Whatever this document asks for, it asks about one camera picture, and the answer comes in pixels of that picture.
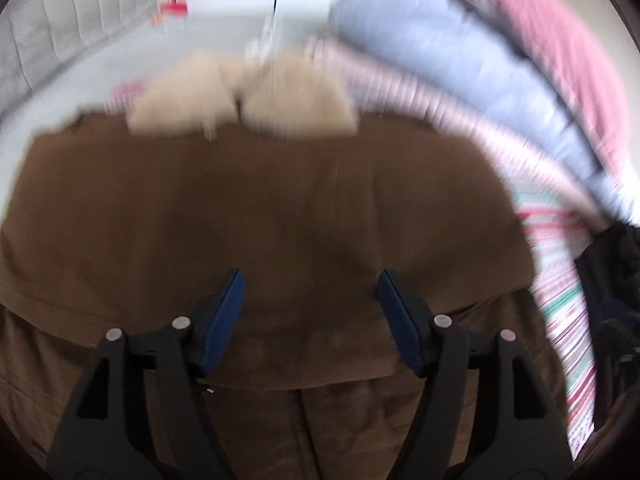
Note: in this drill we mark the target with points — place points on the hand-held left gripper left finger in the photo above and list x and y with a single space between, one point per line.
227 320

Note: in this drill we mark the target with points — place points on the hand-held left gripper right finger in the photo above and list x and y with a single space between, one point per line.
400 320

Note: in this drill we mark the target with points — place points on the brown sweatshirt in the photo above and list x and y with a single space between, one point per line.
280 210

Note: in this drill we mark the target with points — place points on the white patterned knit blanket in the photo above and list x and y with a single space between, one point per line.
450 105

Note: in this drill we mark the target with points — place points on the beige cloth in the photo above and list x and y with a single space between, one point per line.
182 97
300 100

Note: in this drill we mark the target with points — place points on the pink garment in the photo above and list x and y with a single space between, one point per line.
555 30

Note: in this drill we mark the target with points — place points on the grey plush blanket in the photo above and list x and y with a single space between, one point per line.
100 75

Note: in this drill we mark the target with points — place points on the light blue towel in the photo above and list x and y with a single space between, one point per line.
450 45

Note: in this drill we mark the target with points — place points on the clear plastic object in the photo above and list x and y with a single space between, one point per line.
265 35

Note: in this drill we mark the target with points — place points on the red-capped bottle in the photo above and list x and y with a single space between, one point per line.
172 12

